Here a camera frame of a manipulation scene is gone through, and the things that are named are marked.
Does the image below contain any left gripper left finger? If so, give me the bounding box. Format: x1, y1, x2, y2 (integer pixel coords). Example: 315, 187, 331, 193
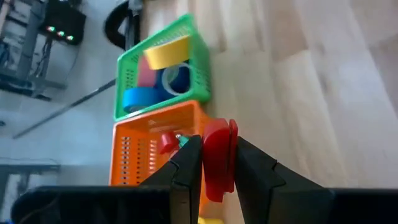
139, 134, 203, 224

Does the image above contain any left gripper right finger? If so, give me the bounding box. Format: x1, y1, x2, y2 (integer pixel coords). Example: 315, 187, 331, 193
234, 137, 333, 224

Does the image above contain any red mini stapler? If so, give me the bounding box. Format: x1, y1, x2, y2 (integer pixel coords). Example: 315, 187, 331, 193
159, 131, 180, 155
201, 118, 239, 203

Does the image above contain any light blue tape roll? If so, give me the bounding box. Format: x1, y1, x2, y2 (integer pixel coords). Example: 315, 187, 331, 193
121, 86, 163, 114

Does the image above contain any dark blue tape roll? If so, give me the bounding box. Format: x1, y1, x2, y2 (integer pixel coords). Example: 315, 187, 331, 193
154, 62, 193, 101

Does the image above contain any pink tape roll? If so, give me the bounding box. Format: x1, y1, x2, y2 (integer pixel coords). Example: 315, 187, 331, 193
136, 55, 158, 89

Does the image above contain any yellow tape roll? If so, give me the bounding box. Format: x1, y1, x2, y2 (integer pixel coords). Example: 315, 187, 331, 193
143, 34, 192, 71

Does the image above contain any yellow plastic basket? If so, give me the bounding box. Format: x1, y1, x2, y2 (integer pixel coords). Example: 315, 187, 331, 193
197, 216, 225, 224

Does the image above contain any orange plastic basket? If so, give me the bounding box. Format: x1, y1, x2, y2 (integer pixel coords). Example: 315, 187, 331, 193
108, 100, 216, 215

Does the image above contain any green plastic basket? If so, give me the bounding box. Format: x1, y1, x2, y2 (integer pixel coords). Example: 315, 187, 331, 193
113, 12, 213, 123

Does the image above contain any grey metal table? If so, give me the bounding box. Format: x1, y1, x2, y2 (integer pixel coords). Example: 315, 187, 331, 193
0, 161, 62, 216

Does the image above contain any black device with LEDs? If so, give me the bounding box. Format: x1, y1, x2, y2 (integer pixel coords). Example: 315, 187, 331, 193
41, 0, 88, 46

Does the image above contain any grey metal rack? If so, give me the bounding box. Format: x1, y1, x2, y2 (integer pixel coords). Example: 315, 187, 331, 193
0, 0, 78, 101

